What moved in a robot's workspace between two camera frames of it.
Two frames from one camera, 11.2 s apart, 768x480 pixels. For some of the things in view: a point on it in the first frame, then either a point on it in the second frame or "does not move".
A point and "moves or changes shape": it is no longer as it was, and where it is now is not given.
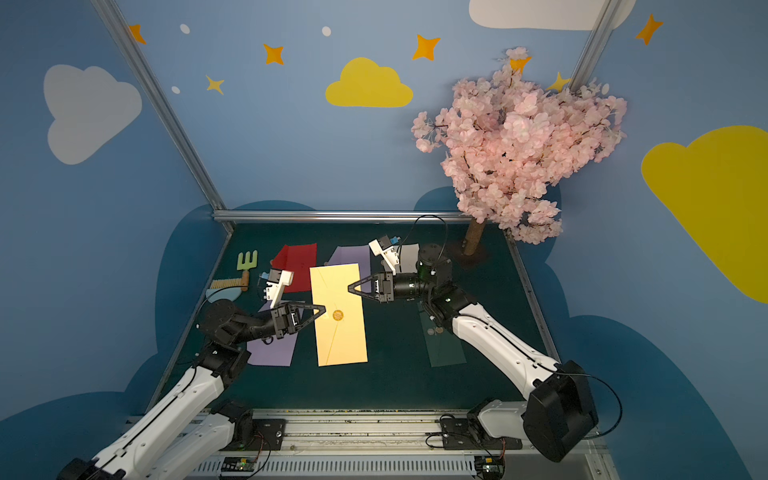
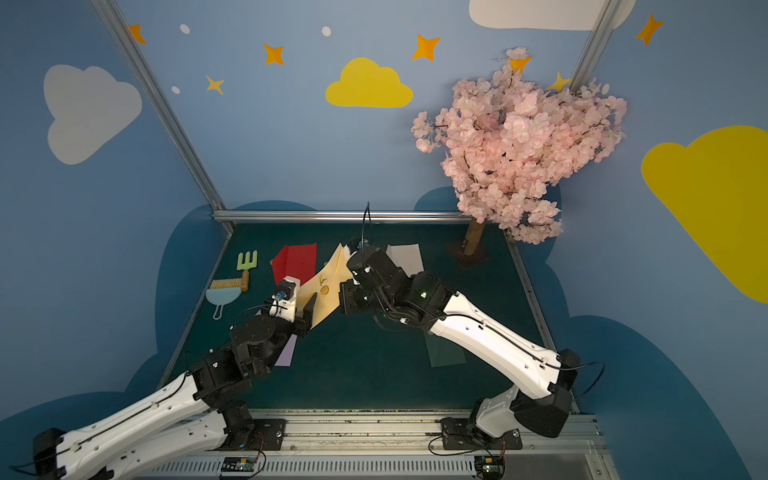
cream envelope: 409,257 does not move
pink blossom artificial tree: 510,138 does not move
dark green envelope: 441,344 does not move
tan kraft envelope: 340,332 moves or changes shape
